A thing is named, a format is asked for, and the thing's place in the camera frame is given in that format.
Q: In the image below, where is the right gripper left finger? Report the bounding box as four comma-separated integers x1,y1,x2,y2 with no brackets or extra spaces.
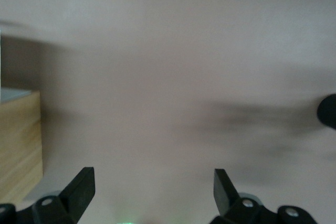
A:
0,166,96,224

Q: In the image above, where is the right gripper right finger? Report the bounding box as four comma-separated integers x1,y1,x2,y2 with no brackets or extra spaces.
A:
211,168,319,224

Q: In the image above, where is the wooden drawer cabinet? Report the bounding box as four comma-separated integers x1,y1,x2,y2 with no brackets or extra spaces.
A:
0,90,44,204

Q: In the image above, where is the black rounded cylinder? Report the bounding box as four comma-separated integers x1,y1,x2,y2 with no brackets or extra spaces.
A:
316,93,336,131

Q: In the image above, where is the brown table cover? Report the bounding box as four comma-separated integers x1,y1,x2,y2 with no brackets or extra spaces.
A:
0,0,336,224

